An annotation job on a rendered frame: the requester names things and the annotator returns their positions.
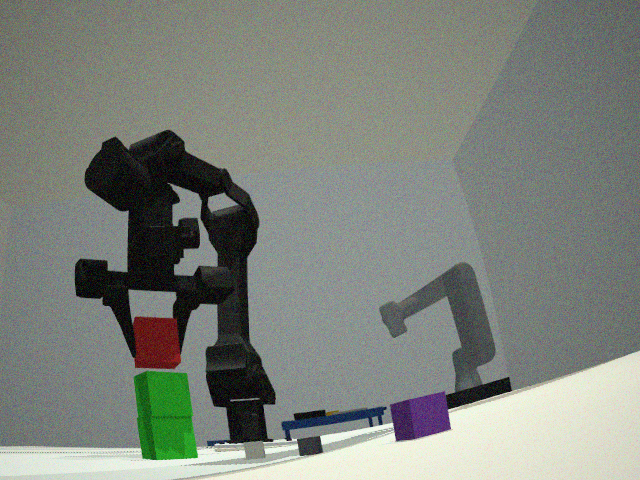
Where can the purple block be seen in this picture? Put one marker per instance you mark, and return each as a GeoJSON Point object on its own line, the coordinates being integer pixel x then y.
{"type": "Point", "coordinates": [419, 417]}

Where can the red block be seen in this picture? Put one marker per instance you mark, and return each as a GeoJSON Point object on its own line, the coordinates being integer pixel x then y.
{"type": "Point", "coordinates": [157, 343]}

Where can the green block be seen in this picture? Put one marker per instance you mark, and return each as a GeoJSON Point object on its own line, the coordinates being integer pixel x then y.
{"type": "Point", "coordinates": [167, 437]}
{"type": "Point", "coordinates": [162, 394]}

